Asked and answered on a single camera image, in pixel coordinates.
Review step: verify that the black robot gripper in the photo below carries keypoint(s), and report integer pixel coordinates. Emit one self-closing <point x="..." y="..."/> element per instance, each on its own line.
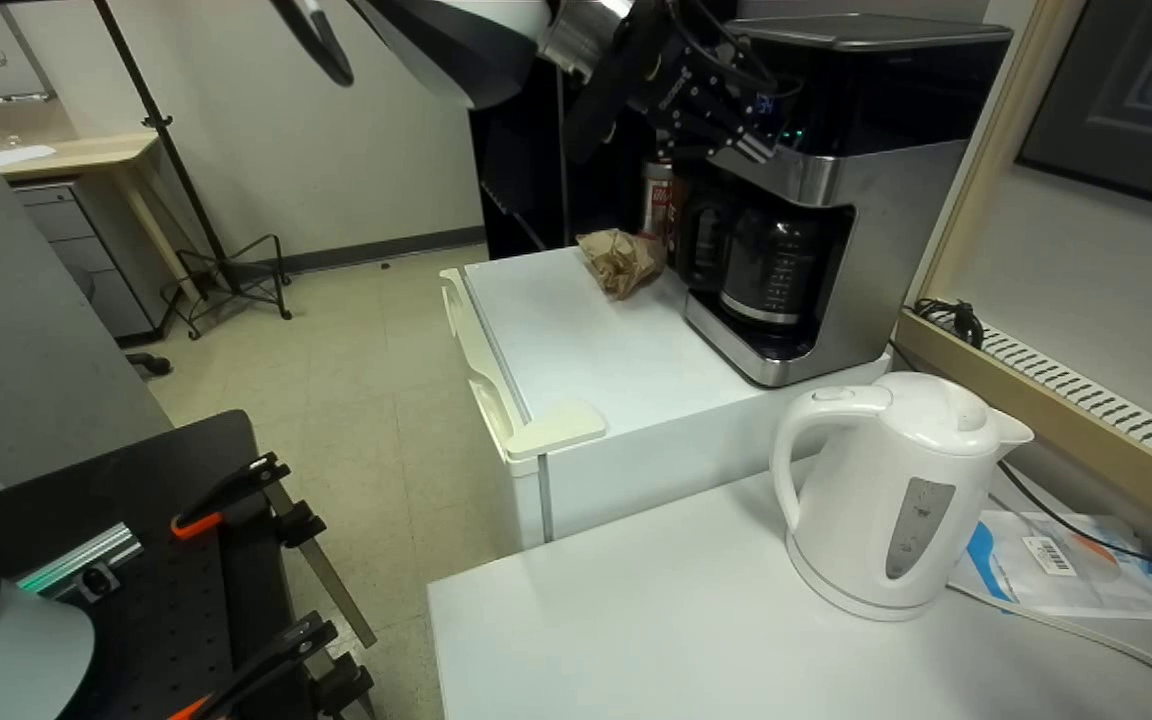
<point x="657" y="64"/>

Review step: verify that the black and silver coffee maker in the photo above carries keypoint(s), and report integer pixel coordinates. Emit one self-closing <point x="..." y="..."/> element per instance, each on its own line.
<point x="880" y="202"/>

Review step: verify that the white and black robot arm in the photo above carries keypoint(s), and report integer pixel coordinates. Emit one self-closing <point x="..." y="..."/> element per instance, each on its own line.
<point x="469" y="43"/>

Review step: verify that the glass coffee carafe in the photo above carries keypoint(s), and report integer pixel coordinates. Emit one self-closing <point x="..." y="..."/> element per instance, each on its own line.
<point x="770" y="272"/>

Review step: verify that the red sauce bottle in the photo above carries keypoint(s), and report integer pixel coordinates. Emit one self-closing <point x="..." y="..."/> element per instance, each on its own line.
<point x="663" y="202"/>

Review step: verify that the brown plush toy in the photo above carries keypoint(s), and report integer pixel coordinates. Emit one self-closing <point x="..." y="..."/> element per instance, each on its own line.
<point x="616" y="262"/>

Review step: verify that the tall black cabinet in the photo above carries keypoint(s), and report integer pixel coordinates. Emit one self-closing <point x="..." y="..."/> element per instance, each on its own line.
<point x="523" y="175"/>

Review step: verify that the white mini fridge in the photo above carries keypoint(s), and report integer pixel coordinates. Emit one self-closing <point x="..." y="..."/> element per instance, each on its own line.
<point x="602" y="372"/>

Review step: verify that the dark framed window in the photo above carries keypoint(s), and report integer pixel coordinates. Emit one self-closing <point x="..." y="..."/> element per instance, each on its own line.
<point x="1128" y="94"/>

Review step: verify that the white electric kettle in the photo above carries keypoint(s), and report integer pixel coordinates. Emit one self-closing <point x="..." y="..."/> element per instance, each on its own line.
<point x="899" y="494"/>

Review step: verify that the white radiator vent grille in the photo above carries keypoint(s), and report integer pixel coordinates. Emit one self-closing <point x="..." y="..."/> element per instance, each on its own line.
<point x="1110" y="397"/>

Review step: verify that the black tripod stand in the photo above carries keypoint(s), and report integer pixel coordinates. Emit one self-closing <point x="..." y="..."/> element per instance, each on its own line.
<point x="190" y="202"/>

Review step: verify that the clear plastic bag with papers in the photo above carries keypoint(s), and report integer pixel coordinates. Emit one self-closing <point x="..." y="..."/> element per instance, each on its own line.
<point x="1081" y="567"/>

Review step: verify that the black orange bar clamp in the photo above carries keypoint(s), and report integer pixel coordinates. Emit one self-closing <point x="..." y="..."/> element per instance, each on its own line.
<point x="238" y="497"/>
<point x="279" y="664"/>

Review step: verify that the light wooden desk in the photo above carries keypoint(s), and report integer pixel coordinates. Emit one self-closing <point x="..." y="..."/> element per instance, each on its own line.
<point x="81" y="163"/>

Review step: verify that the grey filing cabinet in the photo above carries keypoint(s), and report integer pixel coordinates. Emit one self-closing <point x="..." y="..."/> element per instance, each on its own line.
<point x="89" y="262"/>

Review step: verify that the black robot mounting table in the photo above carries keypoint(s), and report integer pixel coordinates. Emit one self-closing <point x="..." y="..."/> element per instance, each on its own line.
<point x="161" y="585"/>

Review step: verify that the grey partition panel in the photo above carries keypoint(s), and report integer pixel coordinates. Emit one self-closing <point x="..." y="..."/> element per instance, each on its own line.
<point x="17" y="323"/>

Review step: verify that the green white striped strip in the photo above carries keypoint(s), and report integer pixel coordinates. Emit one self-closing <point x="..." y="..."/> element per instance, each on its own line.
<point x="76" y="563"/>

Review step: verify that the grey dome with black cap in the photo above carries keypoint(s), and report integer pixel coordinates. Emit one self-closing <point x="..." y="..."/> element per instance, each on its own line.
<point x="8" y="653"/>

